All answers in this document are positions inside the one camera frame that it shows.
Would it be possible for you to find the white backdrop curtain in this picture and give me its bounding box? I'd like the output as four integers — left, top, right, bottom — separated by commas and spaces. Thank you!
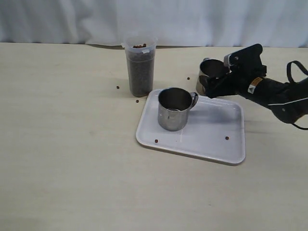
0, 0, 308, 47

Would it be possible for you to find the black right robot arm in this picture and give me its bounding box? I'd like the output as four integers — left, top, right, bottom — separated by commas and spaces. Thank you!
197, 44, 308, 128

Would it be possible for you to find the white plastic tray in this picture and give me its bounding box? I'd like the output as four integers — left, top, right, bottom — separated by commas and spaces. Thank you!
135, 89, 246, 165

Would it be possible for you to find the steel mug with kibble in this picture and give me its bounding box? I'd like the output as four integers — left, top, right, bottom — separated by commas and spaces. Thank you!
157, 87, 199, 131

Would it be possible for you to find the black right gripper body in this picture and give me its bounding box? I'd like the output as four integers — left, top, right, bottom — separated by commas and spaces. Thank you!
223, 43, 268, 96

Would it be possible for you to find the clear plastic tall container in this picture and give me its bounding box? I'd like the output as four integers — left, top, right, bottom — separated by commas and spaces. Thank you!
122, 34, 157, 97

